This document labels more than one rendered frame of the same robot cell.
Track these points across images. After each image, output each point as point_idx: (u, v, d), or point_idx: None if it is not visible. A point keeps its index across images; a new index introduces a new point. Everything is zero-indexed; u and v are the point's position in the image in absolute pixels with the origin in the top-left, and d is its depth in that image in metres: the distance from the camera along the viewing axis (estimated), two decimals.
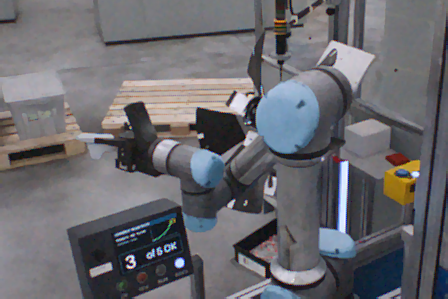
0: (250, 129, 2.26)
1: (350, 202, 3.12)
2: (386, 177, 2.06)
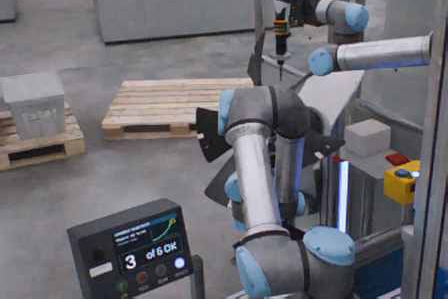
0: None
1: (350, 202, 3.12)
2: (386, 177, 2.06)
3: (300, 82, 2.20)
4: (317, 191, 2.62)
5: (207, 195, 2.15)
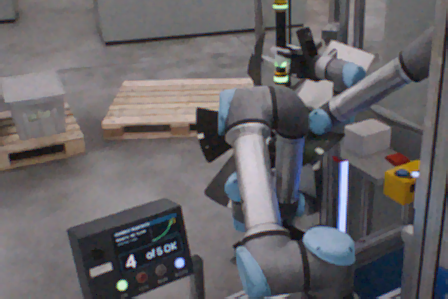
0: None
1: (350, 202, 3.12)
2: (386, 177, 2.06)
3: (300, 82, 2.20)
4: (317, 191, 2.62)
5: (207, 195, 2.15)
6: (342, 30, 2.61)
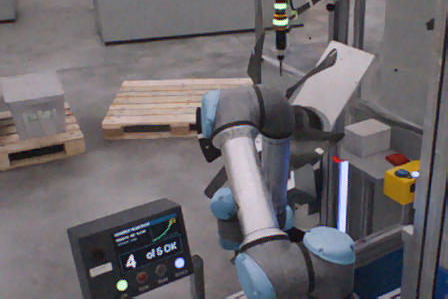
0: None
1: (350, 202, 3.12)
2: (386, 177, 2.06)
3: (300, 82, 2.20)
4: (317, 191, 2.62)
5: (207, 195, 2.15)
6: None
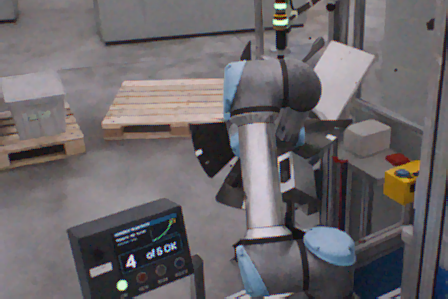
0: None
1: (350, 202, 3.12)
2: (386, 177, 2.06)
3: (306, 120, 2.09)
4: (317, 191, 2.62)
5: (191, 129, 2.37)
6: None
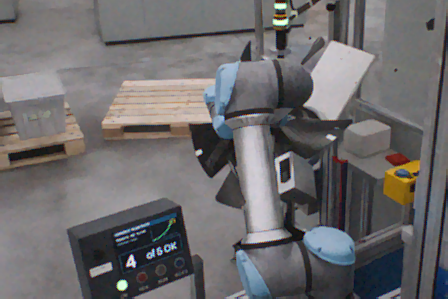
0: None
1: (350, 202, 3.12)
2: (386, 177, 2.06)
3: (306, 120, 2.09)
4: (317, 191, 2.62)
5: (191, 129, 2.37)
6: None
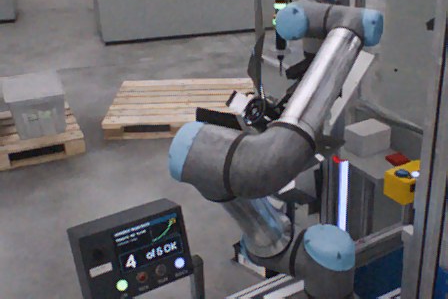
0: None
1: (350, 202, 3.12)
2: (386, 177, 2.06)
3: None
4: (317, 191, 2.62)
5: (196, 112, 2.40)
6: None
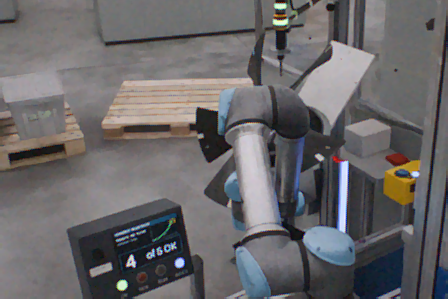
0: None
1: (350, 202, 3.12)
2: (386, 177, 2.06)
3: None
4: (317, 191, 2.62)
5: (196, 112, 2.40)
6: None
